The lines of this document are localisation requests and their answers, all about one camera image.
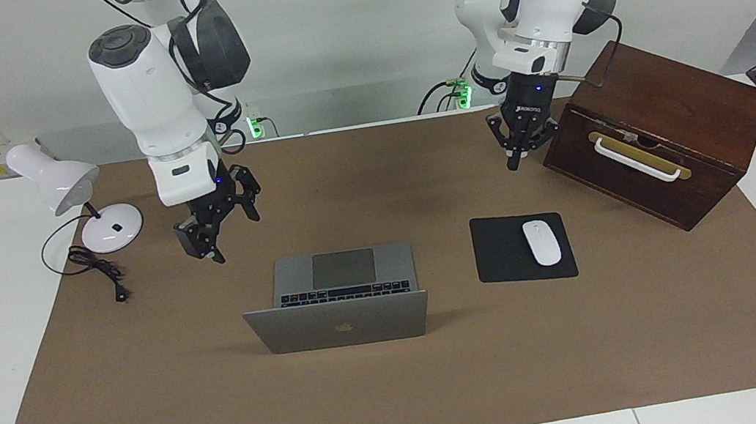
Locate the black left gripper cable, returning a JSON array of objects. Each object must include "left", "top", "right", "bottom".
[{"left": 544, "top": 0, "right": 631, "bottom": 94}]

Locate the white desk lamp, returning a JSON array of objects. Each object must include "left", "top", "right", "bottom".
[{"left": 4, "top": 128, "right": 148, "bottom": 266}]

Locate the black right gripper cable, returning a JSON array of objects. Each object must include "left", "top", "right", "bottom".
[{"left": 162, "top": 0, "right": 251, "bottom": 163}]

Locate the black mouse pad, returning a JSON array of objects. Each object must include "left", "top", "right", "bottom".
[{"left": 469, "top": 205, "right": 580, "bottom": 291}]

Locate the white computer mouse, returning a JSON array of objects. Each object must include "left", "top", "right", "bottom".
[{"left": 522, "top": 217, "right": 564, "bottom": 270}]

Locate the brass handle plate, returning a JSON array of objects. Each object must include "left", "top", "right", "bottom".
[{"left": 588, "top": 118, "right": 693, "bottom": 193}]

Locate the black arm base cable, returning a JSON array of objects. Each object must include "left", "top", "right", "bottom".
[{"left": 409, "top": 49, "right": 486, "bottom": 116}]

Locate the dark brown wooden box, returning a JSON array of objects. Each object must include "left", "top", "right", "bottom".
[{"left": 527, "top": 20, "right": 756, "bottom": 250}]

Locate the silver laptop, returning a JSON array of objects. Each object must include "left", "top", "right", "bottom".
[{"left": 235, "top": 239, "right": 434, "bottom": 361}]

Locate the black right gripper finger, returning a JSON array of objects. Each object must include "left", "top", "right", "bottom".
[
  {"left": 172, "top": 202, "right": 239, "bottom": 271},
  {"left": 229, "top": 162, "right": 267, "bottom": 226}
]

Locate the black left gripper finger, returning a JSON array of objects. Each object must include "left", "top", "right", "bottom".
[
  {"left": 486, "top": 111, "right": 528, "bottom": 174},
  {"left": 515, "top": 114, "right": 563, "bottom": 160}
]

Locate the brown paper table mat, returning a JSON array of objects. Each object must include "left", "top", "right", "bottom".
[{"left": 0, "top": 70, "right": 756, "bottom": 424}]

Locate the white box handle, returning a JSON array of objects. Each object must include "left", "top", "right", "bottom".
[{"left": 593, "top": 127, "right": 683, "bottom": 193}]

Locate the black lamp power cable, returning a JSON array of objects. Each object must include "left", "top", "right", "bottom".
[{"left": 37, "top": 209, "right": 132, "bottom": 313}]

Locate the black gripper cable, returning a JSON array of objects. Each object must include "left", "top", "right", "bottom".
[
  {"left": 544, "top": 0, "right": 631, "bottom": 94},
  {"left": 162, "top": 0, "right": 251, "bottom": 163}
]

